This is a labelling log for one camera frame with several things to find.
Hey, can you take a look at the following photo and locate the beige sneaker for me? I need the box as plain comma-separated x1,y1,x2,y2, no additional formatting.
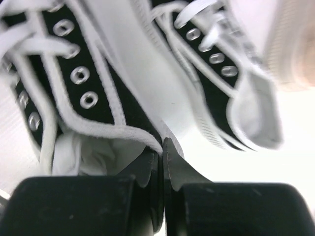
265,0,315,91

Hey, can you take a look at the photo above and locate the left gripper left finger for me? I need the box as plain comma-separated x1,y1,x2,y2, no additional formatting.
0,148,162,236

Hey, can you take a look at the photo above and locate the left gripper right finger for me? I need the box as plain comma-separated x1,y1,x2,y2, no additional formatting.
163,138,315,236

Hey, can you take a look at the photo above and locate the black white sneaker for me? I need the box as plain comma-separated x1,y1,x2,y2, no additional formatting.
0,0,183,176
131,0,283,151

